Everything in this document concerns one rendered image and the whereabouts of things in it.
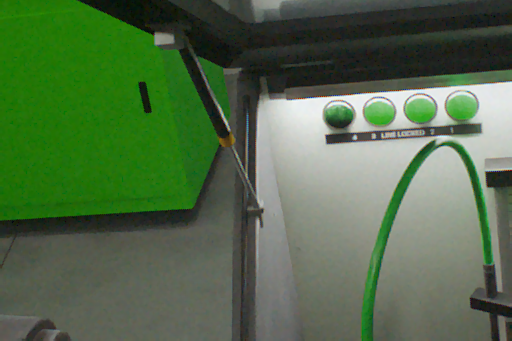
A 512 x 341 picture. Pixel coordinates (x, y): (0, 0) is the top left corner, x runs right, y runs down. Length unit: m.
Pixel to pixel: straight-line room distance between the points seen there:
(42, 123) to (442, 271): 2.61
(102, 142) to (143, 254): 0.43
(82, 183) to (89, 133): 0.21
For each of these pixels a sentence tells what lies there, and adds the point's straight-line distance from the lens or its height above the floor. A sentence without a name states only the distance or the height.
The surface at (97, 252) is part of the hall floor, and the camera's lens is 4.29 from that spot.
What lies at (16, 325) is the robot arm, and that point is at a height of 1.63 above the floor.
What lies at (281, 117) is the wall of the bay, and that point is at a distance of 1.72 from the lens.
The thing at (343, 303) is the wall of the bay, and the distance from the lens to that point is 1.88.
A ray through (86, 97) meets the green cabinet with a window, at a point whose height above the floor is 0.56.
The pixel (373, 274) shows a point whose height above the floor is 1.36.
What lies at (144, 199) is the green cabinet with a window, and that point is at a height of 0.13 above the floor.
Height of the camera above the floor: 2.10
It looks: 24 degrees down
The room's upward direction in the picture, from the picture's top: 9 degrees counter-clockwise
